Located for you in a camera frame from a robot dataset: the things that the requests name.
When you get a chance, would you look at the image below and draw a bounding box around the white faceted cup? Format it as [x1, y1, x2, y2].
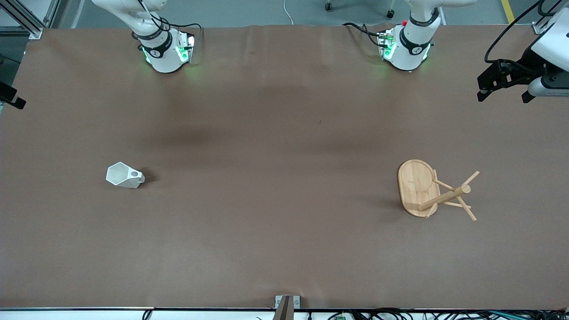
[106, 162, 145, 189]

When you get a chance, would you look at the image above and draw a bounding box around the wooden cup rack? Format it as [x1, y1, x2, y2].
[397, 159, 481, 222]

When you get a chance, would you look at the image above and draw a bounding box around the brown table cover sheet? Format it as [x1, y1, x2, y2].
[0, 24, 569, 310]

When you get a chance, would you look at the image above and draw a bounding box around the aluminium frame profile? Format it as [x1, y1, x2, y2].
[0, 0, 61, 40]
[532, 0, 561, 35]

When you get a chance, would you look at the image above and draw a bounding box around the black left arm base cable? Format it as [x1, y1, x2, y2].
[342, 22, 385, 48]

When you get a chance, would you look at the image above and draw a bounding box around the black cable tangle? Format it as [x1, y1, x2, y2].
[327, 308, 569, 320]

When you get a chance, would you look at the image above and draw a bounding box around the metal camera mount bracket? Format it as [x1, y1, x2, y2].
[274, 295, 301, 310]

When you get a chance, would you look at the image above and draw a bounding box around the dark camera mount pole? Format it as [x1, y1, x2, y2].
[272, 296, 294, 320]

